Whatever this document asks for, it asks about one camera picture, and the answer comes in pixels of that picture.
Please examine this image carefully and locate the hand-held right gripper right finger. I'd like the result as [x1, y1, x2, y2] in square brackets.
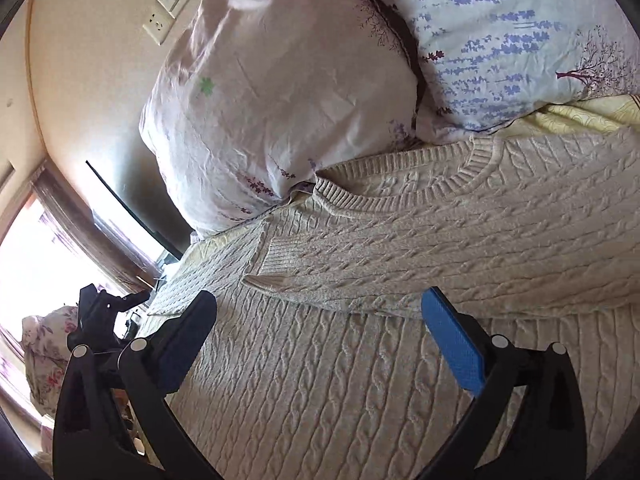
[415, 287, 588, 480]

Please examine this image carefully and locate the white lavender print pillow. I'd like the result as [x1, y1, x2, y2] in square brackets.
[345, 0, 637, 144]

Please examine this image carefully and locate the yellow patterned bed sheet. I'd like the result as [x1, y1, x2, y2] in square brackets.
[505, 92, 640, 137]

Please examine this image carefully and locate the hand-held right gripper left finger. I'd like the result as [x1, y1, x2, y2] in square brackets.
[52, 290, 223, 480]

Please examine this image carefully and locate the cream cable knit sweater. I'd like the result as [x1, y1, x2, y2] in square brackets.
[136, 127, 640, 480]

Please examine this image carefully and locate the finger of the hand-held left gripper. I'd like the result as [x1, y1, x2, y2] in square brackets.
[114, 289, 152, 322]

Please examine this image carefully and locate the brown window frame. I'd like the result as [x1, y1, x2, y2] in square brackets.
[0, 157, 162, 431]

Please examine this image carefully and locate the dark flat screen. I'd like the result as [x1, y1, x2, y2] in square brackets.
[85, 160, 184, 262]

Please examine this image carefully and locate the white wall socket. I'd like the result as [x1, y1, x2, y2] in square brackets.
[142, 7, 174, 46]

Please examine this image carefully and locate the pink floral pillow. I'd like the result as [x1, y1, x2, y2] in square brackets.
[139, 0, 422, 239]

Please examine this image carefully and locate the white floral cloth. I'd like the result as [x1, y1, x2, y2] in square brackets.
[20, 305, 80, 418]

